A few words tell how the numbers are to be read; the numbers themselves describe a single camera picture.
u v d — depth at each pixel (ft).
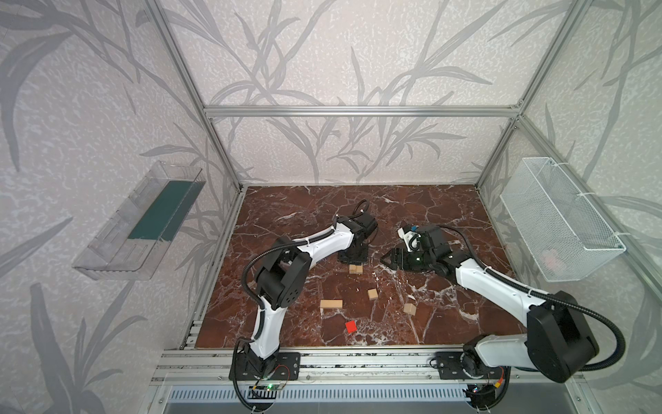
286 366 2.37
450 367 2.40
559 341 1.37
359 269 3.04
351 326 2.65
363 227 2.52
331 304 2.79
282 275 1.69
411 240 2.52
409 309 2.74
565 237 2.06
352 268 2.99
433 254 2.17
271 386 2.33
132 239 2.11
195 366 2.47
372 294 2.85
